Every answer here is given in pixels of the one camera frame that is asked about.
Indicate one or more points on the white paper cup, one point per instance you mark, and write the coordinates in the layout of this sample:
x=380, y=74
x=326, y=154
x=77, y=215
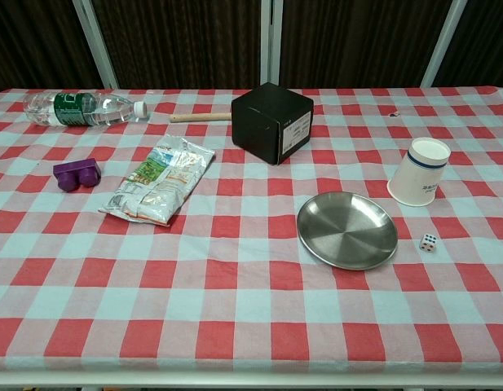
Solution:
x=414, y=179

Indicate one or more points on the black cardboard box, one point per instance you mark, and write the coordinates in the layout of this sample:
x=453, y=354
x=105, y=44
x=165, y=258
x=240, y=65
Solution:
x=255, y=122

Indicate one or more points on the clear plastic water bottle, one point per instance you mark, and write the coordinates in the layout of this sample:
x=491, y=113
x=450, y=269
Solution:
x=92, y=110

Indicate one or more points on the white partition post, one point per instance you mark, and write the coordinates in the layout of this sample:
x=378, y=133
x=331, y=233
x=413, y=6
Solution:
x=96, y=45
x=270, y=40
x=442, y=40

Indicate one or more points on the light wooden stick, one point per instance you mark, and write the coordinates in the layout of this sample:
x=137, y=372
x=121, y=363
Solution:
x=198, y=117

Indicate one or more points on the small white die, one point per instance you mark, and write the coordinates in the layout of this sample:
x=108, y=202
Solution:
x=427, y=243

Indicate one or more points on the red white checked tablecloth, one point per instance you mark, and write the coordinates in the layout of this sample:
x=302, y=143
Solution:
x=251, y=293

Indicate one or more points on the round stainless steel plate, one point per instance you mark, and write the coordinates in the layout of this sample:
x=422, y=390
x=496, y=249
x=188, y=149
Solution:
x=345, y=232

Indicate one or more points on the white green snack bag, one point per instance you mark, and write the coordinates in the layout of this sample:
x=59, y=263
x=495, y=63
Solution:
x=153, y=183

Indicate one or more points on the purple plastic building block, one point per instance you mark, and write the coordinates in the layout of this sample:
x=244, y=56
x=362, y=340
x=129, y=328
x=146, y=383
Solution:
x=73, y=169

